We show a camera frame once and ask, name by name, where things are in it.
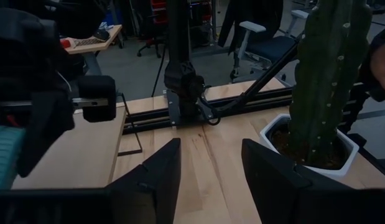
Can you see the red bin rack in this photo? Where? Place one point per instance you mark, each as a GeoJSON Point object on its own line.
{"type": "Point", "coordinates": [158, 11]}

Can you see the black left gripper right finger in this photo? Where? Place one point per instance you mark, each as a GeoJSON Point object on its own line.
{"type": "Point", "coordinates": [270, 183]}

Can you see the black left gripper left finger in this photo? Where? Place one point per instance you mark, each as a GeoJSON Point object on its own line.
{"type": "Point", "coordinates": [161, 180]}

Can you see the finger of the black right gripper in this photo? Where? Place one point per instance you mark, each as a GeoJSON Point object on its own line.
{"type": "Point", "coordinates": [46, 130]}

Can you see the small red object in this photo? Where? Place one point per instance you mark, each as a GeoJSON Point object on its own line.
{"type": "Point", "coordinates": [65, 43]}

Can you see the wooden shelf with black frame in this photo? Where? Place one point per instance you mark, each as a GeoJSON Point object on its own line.
{"type": "Point", "coordinates": [80, 149]}

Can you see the beige keyboard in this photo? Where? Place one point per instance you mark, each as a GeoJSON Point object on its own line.
{"type": "Point", "coordinates": [86, 42]}

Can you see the black computer mouse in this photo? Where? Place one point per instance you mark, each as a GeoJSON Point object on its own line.
{"type": "Point", "coordinates": [101, 35]}

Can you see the teal rubber slide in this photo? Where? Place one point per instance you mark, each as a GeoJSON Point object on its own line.
{"type": "Point", "coordinates": [5, 155]}

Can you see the office chair with white armrests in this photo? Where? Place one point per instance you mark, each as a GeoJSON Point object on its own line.
{"type": "Point", "coordinates": [267, 46]}

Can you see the person's forearm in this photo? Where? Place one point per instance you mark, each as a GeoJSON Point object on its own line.
{"type": "Point", "coordinates": [371, 40]}

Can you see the white plant pot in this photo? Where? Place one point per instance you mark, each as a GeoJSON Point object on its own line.
{"type": "Point", "coordinates": [341, 172]}

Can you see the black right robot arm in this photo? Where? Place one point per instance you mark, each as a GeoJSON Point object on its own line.
{"type": "Point", "coordinates": [179, 77]}

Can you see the green cactus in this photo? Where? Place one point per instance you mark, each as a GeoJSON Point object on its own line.
{"type": "Point", "coordinates": [329, 77]}

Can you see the dark potting soil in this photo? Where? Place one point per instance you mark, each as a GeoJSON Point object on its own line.
{"type": "Point", "coordinates": [282, 143]}

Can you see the person's hand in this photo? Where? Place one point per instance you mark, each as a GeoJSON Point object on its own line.
{"type": "Point", "coordinates": [383, 68]}

